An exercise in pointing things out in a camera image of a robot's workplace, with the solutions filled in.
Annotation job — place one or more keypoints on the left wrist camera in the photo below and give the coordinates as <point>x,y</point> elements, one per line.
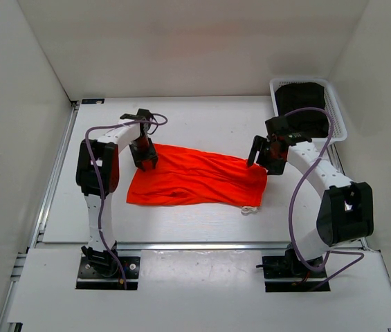
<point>141,116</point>

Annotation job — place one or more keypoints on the black shorts in basket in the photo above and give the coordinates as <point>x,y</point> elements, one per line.
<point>291,97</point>

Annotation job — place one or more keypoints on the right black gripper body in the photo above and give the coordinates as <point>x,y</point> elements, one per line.
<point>269,149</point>

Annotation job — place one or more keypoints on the aluminium frame rail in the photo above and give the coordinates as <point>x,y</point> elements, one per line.
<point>357,245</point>

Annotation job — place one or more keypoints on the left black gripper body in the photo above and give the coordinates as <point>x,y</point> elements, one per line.
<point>142,148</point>

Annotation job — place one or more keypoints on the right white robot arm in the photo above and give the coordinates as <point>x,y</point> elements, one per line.
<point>346,210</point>

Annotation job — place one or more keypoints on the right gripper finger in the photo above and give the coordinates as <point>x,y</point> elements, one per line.
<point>275,167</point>
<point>258,153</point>

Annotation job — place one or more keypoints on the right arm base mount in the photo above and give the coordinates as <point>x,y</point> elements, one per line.
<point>286,274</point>

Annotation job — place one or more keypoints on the white plastic basket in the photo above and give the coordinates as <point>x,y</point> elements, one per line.
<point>331,104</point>

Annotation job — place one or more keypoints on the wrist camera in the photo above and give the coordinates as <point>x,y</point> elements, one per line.
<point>141,116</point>
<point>278,129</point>

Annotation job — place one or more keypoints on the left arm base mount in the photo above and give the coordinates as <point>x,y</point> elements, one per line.
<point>100,271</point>

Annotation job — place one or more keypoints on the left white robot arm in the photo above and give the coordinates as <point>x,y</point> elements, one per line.
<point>98,174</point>

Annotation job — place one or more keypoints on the orange shorts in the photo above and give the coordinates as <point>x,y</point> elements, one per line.
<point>185,176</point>

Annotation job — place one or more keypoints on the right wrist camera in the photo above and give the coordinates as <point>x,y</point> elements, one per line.
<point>278,129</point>

